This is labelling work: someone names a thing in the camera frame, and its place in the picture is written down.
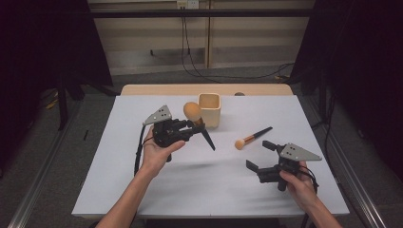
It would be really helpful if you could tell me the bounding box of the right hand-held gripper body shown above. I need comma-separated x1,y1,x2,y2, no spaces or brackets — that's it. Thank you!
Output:
256,142,323,192

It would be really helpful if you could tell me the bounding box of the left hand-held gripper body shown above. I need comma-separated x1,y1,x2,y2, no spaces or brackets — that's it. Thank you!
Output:
143,104,191,148

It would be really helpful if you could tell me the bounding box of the large makeup brush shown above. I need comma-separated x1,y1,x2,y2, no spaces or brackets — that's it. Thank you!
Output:
182,101,217,152

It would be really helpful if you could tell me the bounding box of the small makeup brush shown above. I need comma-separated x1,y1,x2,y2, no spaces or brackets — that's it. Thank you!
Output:
234,125,274,151

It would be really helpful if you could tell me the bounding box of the beige square brush holder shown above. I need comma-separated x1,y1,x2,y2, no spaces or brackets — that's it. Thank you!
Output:
197,92,221,129

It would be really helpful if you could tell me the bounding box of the person's left hand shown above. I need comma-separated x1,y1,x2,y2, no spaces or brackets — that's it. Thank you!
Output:
141,125,186,179

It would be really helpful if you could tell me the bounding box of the person's right hand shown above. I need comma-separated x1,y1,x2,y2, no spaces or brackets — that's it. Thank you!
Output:
278,161,318,213

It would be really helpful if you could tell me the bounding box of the white table sheet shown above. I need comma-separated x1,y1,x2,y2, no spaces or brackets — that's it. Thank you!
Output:
71,94,350,219

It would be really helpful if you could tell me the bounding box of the black metal stand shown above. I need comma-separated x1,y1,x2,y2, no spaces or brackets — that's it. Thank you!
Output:
317,70,330,125
56,74,69,131

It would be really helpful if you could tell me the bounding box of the black curtain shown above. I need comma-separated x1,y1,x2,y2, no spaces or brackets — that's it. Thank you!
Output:
289,0,403,182
0,0,114,179

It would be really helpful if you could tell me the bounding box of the black horizontal bar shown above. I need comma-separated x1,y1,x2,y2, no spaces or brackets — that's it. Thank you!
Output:
89,9,316,19

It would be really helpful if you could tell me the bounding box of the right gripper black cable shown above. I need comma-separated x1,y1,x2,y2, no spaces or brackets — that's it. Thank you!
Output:
298,165,319,195

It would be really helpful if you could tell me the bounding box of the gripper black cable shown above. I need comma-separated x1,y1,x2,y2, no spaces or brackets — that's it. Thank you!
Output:
298,165,319,195
133,124,147,177

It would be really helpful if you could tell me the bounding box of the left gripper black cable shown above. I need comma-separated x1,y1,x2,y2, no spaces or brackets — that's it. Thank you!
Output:
133,124,147,177

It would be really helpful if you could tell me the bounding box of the metal floor rail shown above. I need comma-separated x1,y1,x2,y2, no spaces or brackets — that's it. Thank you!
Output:
8,101,82,228
302,94,388,228

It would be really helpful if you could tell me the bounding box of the black wall cable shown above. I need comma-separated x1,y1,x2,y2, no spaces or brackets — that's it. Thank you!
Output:
180,9,296,85

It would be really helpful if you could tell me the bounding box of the wooden wall post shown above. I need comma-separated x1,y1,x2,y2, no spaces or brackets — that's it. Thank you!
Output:
204,0,213,69

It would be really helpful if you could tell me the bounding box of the yellow floor cable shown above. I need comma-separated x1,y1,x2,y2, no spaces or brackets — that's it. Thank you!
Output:
45,90,60,110

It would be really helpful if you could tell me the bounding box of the white wall socket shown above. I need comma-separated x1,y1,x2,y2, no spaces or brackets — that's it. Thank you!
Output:
176,0,201,10

